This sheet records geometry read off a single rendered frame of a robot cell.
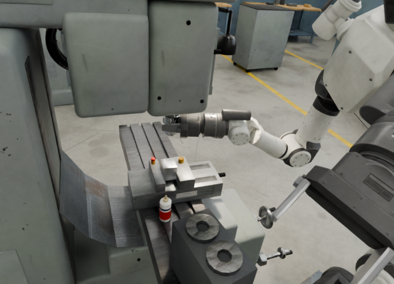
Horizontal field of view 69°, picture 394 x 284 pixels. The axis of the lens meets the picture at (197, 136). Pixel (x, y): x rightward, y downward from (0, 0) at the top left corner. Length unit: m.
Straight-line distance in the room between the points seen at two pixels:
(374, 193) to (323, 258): 2.01
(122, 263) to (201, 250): 0.43
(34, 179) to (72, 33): 0.34
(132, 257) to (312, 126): 0.78
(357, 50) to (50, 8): 0.66
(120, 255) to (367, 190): 0.87
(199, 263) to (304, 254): 1.65
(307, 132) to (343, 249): 1.55
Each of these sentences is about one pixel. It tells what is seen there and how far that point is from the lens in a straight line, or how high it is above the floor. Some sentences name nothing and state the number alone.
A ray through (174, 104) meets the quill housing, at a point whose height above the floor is 1.36.
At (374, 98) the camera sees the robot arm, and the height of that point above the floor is 1.58.
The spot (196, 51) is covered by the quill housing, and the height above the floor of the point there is 1.51.
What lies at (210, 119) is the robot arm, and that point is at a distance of 0.95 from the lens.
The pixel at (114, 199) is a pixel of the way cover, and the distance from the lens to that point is 1.23.
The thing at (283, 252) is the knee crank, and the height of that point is 0.52.
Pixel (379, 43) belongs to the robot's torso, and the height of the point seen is 1.60.
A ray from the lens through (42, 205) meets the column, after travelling 0.81.
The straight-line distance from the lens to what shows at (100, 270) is 1.21.
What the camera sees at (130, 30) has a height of 1.56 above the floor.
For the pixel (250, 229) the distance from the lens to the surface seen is 1.36.
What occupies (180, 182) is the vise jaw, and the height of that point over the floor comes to 1.02.
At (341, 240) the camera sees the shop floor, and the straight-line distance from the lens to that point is 2.57.
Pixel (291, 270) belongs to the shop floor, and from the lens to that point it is 2.22.
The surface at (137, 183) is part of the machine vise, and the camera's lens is 1.10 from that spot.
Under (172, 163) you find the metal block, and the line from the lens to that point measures 1.08.
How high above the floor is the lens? 1.72
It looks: 32 degrees down
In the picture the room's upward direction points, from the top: 6 degrees clockwise
